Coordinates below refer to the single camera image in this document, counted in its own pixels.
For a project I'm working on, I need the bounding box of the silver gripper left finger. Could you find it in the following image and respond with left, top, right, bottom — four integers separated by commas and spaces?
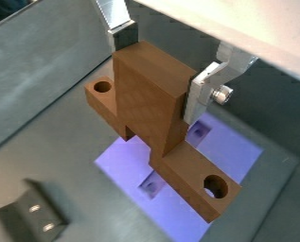
96, 0, 139, 52

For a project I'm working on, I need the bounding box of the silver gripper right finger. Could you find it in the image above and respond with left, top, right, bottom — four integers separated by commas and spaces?
184, 42, 259, 125

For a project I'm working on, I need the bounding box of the brown T-shaped block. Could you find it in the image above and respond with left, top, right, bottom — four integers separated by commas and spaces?
85, 41, 242, 222

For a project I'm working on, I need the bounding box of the dark grey fixture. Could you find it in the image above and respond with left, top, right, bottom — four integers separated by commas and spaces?
0, 179, 69, 242

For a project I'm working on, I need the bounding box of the purple base block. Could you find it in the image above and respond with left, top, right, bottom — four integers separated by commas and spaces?
96, 113, 264, 242

